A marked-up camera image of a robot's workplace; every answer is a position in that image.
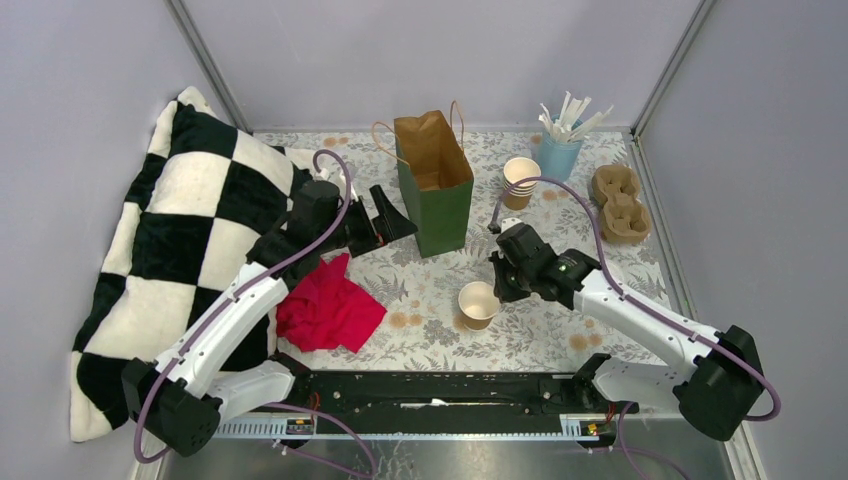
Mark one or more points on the brown paper cup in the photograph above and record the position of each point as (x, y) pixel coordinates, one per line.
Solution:
(478, 305)

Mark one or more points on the brown cardboard cup carrier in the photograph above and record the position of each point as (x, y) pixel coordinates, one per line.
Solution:
(622, 218)

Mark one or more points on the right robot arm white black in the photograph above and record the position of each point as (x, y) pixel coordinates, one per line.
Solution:
(712, 377)

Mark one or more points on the stack of paper cups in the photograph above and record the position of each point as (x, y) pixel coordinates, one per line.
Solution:
(519, 182)

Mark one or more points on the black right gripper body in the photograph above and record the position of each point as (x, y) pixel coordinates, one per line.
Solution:
(512, 283)

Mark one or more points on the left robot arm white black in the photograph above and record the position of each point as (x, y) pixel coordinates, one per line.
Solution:
(177, 397)

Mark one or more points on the white wrapped straws bundle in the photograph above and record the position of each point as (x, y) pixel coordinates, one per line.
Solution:
(567, 126)

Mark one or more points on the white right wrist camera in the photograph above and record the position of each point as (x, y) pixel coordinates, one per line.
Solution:
(505, 227)

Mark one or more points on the floral table mat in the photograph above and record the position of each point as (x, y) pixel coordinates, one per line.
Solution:
(441, 312)

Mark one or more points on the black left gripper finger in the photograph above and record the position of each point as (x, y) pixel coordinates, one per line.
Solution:
(381, 238)
(389, 217)

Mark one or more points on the black white checkered pillow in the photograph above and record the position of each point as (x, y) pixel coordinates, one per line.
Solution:
(206, 192)

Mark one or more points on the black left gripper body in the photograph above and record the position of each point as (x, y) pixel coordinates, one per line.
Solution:
(357, 227)

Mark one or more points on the blue cup holder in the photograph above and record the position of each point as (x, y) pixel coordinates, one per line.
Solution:
(556, 159)

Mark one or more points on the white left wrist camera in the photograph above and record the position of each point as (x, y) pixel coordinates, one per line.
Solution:
(340, 179)

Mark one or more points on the green paper bag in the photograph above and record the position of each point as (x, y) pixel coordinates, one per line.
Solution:
(435, 177)

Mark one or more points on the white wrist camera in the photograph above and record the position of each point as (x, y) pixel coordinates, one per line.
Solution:
(505, 227)
(340, 179)

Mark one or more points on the red cloth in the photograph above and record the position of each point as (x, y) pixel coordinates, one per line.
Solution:
(327, 310)

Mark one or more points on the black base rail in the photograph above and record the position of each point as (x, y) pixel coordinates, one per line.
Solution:
(502, 404)

